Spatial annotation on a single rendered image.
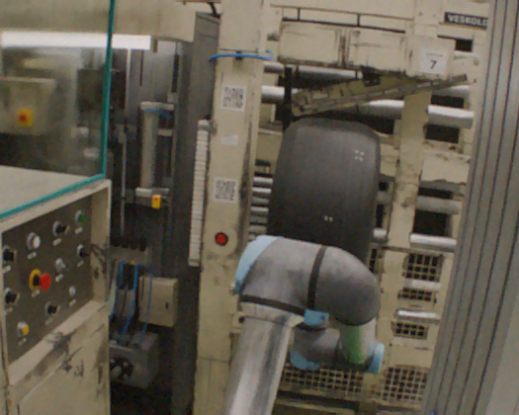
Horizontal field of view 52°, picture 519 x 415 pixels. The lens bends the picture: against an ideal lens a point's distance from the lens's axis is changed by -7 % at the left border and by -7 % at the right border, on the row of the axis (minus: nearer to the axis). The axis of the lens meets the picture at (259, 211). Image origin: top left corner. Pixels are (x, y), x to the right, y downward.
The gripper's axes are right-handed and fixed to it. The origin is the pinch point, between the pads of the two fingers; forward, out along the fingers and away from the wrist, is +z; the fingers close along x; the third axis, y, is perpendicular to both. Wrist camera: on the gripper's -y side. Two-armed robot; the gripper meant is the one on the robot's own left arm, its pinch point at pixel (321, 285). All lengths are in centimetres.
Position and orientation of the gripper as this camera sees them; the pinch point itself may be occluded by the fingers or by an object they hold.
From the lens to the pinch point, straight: 165.2
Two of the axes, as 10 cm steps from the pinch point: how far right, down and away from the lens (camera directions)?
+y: 1.1, -9.9, -1.2
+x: -9.8, -1.3, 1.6
